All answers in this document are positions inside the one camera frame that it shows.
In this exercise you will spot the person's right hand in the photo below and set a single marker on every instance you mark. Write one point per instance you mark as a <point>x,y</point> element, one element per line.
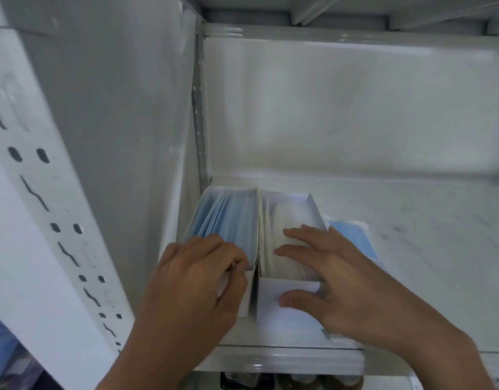
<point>355,296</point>

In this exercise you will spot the stack of blue face masks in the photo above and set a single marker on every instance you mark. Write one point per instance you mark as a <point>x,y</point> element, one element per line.
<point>229,219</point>

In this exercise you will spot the person's left forearm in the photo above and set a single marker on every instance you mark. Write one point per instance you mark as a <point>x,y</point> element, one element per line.
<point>168,361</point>

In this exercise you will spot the stack of white face masks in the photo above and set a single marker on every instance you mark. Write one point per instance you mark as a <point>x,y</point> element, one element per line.
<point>280,223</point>

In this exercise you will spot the white box of blue masks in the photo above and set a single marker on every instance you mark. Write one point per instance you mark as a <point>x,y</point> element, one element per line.
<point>249,292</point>

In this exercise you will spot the white metal shelf unit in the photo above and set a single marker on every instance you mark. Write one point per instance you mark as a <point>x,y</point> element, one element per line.
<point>314,117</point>

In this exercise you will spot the person's left hand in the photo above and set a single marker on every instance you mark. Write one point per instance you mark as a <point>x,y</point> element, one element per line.
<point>184,288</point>

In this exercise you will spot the flat blue mask packet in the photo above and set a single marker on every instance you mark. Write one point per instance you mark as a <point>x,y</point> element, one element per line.
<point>361,239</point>

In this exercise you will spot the person's right thumb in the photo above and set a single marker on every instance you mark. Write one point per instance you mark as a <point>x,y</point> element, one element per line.
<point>300,301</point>

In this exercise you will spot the person's right forearm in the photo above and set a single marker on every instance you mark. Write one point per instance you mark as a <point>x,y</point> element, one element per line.
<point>444,357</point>

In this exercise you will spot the person's left fingers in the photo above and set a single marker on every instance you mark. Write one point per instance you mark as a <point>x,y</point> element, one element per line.
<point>221,249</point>

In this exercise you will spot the dark brown bottle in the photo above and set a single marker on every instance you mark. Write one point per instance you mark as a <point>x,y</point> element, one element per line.
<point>245,381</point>
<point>342,382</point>
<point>300,382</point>

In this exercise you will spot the person's right middle finger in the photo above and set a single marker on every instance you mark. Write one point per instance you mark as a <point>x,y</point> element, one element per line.
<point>308,235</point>

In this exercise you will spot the blue purple cloth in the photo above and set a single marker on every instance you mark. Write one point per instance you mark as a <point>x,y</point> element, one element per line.
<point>8,357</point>

